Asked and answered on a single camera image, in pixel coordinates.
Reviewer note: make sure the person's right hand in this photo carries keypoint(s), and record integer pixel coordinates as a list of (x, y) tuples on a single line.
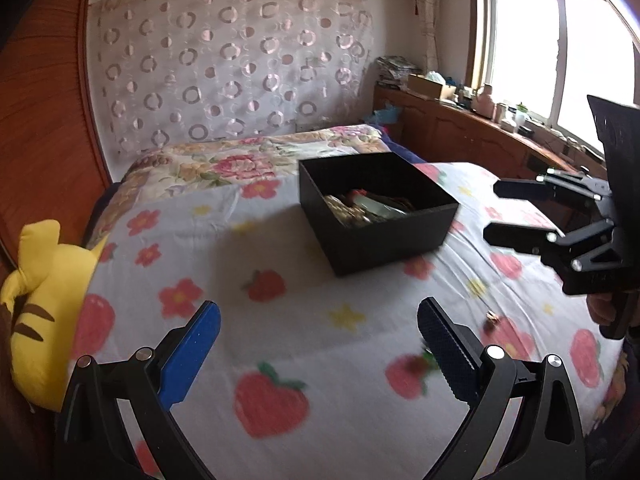
[(601, 309)]

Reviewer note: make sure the wooden side cabinet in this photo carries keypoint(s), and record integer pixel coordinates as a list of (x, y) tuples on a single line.
[(440, 133)]

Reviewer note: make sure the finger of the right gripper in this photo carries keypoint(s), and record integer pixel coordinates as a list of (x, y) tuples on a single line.
[(587, 261), (577, 192)]

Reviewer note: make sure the floral quilt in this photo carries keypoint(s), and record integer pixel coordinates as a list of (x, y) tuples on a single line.
[(186, 168)]

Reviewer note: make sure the cardboard box on cabinet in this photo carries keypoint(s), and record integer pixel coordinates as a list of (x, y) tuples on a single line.
[(430, 89)]

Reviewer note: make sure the pink bottle on cabinet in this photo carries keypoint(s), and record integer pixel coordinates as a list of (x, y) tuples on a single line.
[(483, 103)]

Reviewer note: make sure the wooden headboard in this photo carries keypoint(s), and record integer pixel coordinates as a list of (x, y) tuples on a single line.
[(52, 166)]

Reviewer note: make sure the window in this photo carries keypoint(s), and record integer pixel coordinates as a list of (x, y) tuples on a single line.
[(545, 58)]

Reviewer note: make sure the circle pattern sheer curtain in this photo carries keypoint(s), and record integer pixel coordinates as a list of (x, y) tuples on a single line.
[(168, 72)]

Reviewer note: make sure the silver bangle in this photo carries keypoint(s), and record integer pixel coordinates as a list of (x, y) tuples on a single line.
[(375, 207)]

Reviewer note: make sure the black jewelry box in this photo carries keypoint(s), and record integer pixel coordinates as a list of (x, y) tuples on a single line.
[(351, 239)]

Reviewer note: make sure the yellow tiger plush toy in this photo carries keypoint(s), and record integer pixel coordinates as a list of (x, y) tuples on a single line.
[(45, 295)]

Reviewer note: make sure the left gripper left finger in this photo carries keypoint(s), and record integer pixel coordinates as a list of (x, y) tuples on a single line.
[(153, 380)]

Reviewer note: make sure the strawberry flower print blanket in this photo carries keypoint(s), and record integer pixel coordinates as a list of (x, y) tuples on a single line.
[(319, 377)]

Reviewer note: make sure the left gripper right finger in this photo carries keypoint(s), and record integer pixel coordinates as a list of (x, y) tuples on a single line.
[(481, 377)]

